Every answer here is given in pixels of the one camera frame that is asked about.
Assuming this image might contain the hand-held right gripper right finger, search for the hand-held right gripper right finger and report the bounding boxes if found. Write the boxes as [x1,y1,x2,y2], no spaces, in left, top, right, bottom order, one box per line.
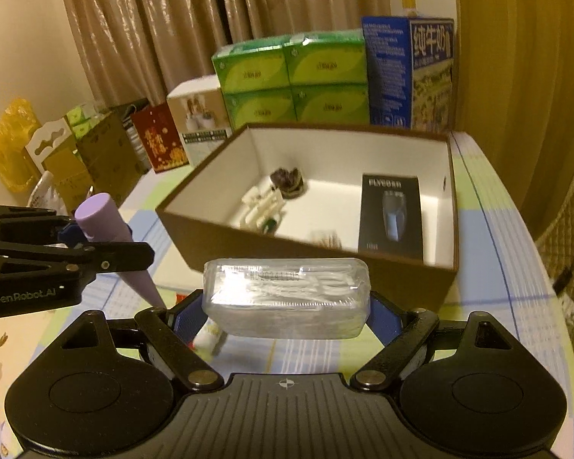
[349,291,514,391]

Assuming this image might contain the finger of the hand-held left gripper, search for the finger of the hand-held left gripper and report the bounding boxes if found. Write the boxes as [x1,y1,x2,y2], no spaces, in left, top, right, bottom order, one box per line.
[0,204,78,248]
[0,241,155,293]

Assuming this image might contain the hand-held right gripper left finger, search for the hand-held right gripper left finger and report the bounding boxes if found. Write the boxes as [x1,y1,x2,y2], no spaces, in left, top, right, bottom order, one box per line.
[59,289,225,392]

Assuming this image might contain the purple tube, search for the purple tube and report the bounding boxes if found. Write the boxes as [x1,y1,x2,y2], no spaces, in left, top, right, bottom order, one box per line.
[73,192,168,310]

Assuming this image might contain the brown cardboard storage box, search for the brown cardboard storage box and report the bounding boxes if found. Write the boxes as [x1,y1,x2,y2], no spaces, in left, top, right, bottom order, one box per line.
[155,123,460,313]

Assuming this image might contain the clear plastic floss pick box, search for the clear plastic floss pick box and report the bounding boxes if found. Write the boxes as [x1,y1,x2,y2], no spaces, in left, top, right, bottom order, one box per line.
[204,257,370,340]

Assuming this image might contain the bag of cotton swabs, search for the bag of cotton swabs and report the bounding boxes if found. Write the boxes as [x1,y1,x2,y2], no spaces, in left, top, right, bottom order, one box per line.
[310,228,346,250]

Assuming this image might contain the black shaver box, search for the black shaver box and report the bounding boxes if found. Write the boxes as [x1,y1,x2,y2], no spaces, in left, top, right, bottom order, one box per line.
[357,174,424,256]

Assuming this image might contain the cream plastic tube squeezer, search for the cream plastic tube squeezer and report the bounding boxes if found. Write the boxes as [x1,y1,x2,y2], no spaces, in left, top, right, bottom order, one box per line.
[238,184,288,233]

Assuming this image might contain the small white bottle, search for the small white bottle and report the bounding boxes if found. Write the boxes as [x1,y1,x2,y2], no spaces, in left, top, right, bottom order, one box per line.
[193,320,228,353]

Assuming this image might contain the white plastic bag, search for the white plastic bag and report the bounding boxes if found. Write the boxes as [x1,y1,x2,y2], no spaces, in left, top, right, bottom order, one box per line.
[28,171,73,217]

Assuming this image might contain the yellow plastic bag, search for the yellow plastic bag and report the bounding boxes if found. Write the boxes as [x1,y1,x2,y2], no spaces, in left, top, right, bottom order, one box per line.
[0,98,44,195]

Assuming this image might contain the white cutout cardboard box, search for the white cutout cardboard box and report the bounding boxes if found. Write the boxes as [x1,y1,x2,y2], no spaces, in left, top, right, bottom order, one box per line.
[24,115,75,173]

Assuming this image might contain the brown cardboard carton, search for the brown cardboard carton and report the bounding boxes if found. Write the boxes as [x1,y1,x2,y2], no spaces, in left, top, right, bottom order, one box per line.
[75,112,149,207]

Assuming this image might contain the small green packets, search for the small green packets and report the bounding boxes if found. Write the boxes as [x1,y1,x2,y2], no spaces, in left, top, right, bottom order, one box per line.
[65,104,101,140]

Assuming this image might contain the red gift bag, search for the red gift bag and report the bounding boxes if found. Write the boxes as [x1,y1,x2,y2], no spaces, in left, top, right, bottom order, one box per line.
[131,102,189,174]

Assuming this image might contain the dark dried flower ornament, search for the dark dried flower ornament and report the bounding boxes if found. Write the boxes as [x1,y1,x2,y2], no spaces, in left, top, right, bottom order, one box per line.
[272,166,308,199]

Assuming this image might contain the white picture product box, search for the white picture product box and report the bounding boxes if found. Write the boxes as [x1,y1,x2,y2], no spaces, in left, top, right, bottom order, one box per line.
[166,80,233,166]

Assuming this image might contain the quilted chair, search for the quilted chair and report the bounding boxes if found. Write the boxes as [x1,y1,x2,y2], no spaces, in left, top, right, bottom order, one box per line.
[535,147,574,360]

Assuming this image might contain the blue milk carton box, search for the blue milk carton box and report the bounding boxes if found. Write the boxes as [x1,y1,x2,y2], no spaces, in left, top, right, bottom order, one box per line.
[360,14,455,135]

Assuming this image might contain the beige curtain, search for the beige curtain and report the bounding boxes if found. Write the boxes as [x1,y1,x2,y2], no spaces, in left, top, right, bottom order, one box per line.
[54,0,403,112]

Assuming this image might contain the black cable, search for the black cable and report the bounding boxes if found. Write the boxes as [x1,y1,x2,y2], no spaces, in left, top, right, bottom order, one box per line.
[551,252,574,293]

